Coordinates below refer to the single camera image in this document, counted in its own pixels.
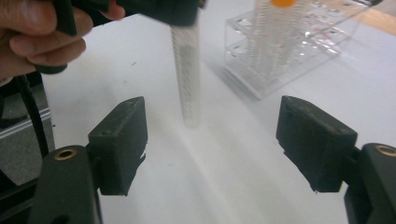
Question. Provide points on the aluminium floor rail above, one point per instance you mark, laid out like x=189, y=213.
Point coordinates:
x=18, y=124

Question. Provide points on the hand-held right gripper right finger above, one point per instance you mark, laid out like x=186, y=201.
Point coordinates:
x=317, y=146

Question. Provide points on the white table board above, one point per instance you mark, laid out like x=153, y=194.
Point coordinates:
x=218, y=171

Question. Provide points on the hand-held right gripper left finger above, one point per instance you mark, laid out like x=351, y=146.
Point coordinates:
x=120, y=146

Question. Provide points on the clear acrylic test tube rack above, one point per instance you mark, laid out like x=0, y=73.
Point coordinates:
x=327, y=46

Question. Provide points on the wooden table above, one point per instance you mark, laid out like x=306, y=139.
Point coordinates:
x=383, y=21

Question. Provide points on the orange-capped clear test tube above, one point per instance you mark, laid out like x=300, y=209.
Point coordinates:
x=283, y=3
x=261, y=34
x=301, y=31
x=186, y=77

